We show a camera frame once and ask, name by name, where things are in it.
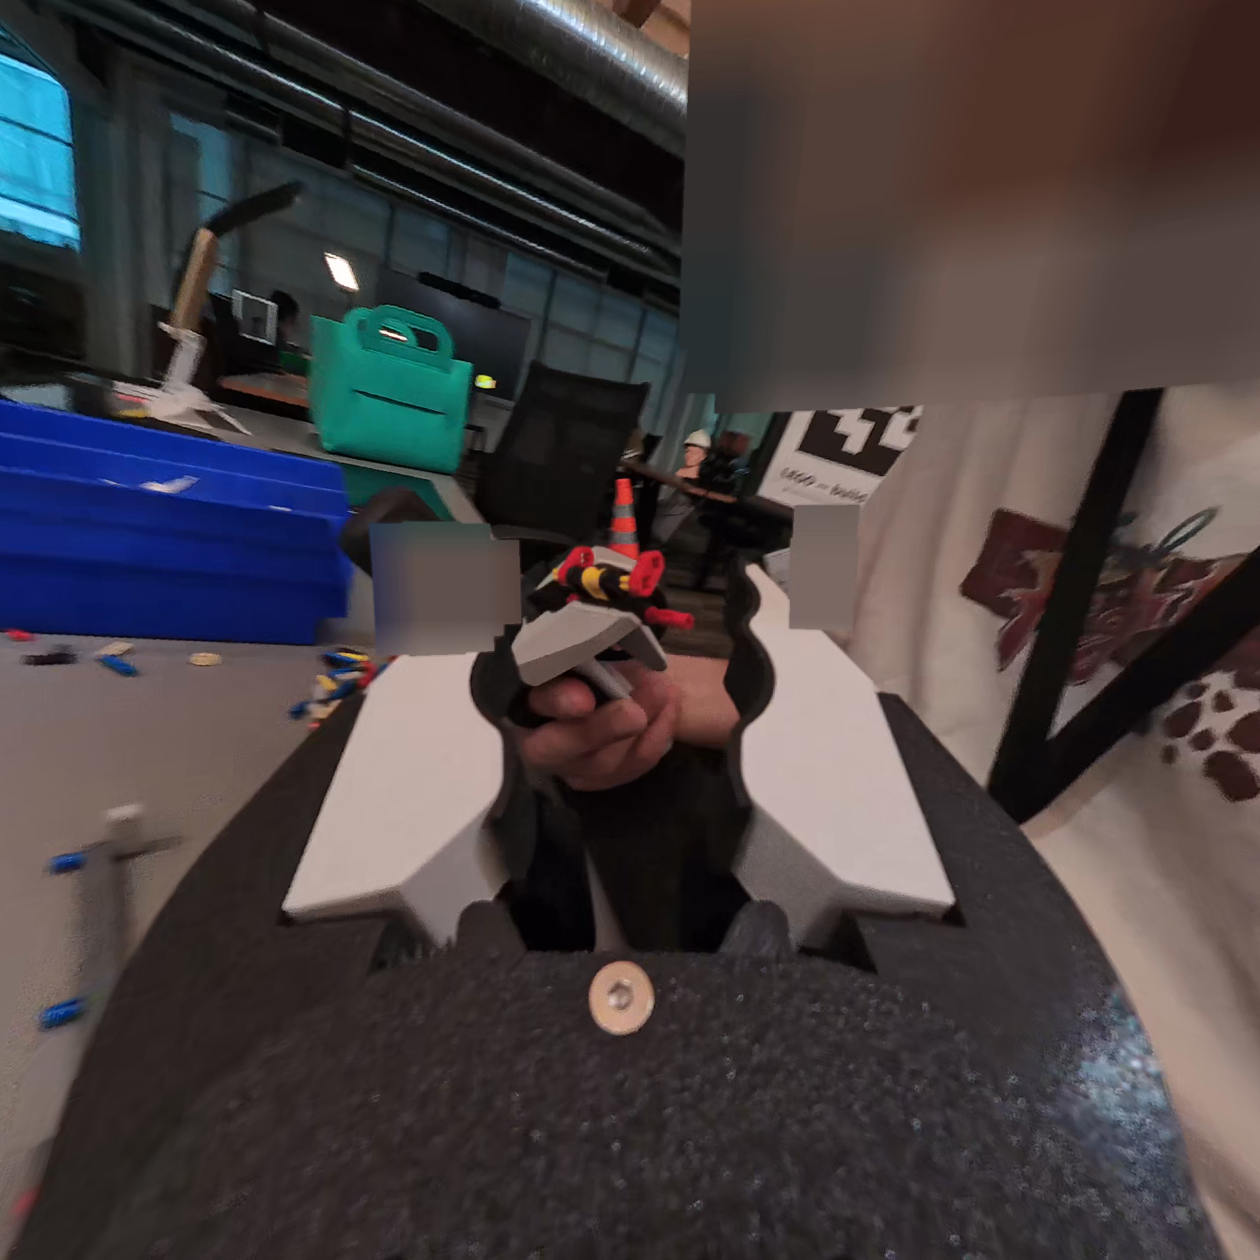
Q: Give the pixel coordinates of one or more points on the orange traffic cone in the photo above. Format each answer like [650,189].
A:
[624,528]

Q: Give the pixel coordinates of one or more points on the printed marker sign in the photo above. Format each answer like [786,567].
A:
[836,453]

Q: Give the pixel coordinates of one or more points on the dark computer monitor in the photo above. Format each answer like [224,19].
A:
[465,335]

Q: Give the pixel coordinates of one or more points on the teal tote bag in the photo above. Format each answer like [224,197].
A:
[393,424]

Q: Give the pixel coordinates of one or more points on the person's right hand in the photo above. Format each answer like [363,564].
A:
[620,736]

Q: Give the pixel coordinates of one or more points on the black mesh office chair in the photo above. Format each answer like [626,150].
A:
[563,442]

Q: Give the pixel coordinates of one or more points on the ceiling light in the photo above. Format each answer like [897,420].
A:
[341,270]

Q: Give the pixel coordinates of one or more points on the red yellow black lego assembly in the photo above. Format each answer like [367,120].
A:
[588,583]

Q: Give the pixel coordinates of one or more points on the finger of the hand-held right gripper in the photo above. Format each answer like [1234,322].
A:
[604,679]
[566,641]

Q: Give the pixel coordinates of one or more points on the blue plastic bin stack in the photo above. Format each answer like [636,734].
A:
[146,552]

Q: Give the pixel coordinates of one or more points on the person's white printed shirt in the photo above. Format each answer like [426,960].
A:
[1180,985]

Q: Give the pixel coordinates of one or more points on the white and tan desk stand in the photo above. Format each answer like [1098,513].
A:
[191,285]

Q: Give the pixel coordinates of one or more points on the pile of colourful lego pieces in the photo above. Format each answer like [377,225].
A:
[336,683]

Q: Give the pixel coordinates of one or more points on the silver ventilation duct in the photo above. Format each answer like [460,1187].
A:
[609,70]

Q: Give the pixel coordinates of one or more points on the long grey lego beam assembly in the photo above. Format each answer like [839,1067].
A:
[111,887]

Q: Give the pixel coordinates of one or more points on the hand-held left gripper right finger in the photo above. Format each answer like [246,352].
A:
[836,768]

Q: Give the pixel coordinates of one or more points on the blue lego pin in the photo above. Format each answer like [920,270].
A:
[120,668]

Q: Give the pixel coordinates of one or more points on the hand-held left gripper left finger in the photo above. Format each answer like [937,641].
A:
[393,787]

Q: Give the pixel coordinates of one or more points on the window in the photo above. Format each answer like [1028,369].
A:
[36,147]

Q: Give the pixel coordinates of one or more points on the black lego connector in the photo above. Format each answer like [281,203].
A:
[50,656]

